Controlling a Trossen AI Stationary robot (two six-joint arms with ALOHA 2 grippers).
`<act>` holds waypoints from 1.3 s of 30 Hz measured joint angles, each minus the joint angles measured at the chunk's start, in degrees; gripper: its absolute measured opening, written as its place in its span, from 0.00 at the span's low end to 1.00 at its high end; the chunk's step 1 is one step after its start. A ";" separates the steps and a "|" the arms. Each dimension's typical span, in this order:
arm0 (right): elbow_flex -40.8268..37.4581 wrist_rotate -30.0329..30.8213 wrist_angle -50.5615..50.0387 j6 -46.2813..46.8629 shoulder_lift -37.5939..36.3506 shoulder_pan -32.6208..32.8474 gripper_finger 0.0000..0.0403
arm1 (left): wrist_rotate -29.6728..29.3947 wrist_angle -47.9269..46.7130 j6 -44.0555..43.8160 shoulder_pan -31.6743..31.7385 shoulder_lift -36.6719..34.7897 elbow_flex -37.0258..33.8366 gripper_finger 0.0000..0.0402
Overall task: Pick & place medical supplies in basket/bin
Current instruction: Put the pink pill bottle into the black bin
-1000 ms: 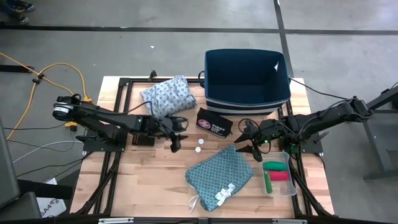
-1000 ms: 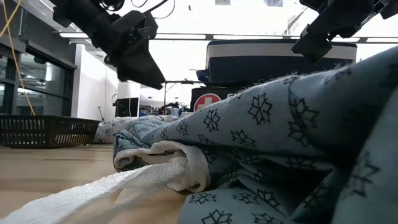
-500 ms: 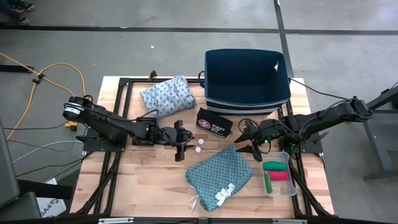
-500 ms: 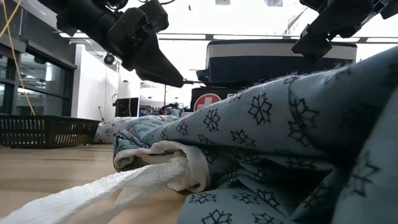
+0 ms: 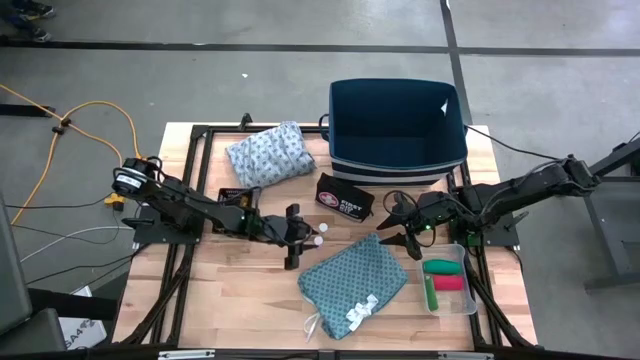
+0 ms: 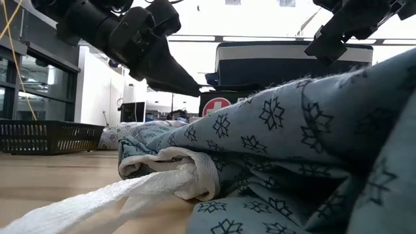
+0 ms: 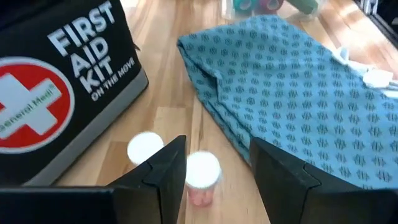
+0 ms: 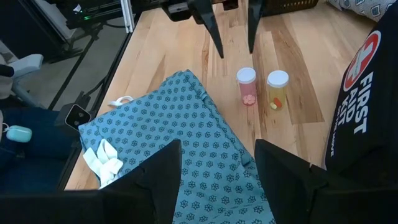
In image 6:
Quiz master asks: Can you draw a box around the teal patterned gown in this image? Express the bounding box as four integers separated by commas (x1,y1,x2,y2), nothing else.
0,45,416,234

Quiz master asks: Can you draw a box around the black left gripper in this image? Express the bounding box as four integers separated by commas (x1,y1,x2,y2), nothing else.
109,8,201,98

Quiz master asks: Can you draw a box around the navy fabric storage bin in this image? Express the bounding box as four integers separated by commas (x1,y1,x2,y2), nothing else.
204,40,374,92

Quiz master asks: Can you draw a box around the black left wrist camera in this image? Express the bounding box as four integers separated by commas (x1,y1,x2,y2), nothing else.
146,0,182,36

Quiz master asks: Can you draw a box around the ceiling light bar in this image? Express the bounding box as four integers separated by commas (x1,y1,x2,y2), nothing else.
167,34,416,46

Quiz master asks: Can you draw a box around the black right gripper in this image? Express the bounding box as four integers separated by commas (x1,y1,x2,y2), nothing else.
304,0,406,66

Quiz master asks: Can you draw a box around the yellow hanging cable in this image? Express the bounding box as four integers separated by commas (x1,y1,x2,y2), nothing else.
0,0,38,121

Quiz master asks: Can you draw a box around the person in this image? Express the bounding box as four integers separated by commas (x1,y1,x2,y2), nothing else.
166,109,190,122

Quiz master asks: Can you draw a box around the black computer monitor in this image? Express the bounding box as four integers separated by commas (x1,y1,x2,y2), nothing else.
120,101,146,124

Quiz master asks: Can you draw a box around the black plastic slotted basket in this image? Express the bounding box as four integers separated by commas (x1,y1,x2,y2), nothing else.
0,119,105,155

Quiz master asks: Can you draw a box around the black first aid kit pouch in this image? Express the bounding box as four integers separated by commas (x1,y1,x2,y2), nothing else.
198,90,257,118

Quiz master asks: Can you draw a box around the white patterned gown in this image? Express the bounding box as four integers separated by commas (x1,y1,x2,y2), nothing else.
97,120,189,151

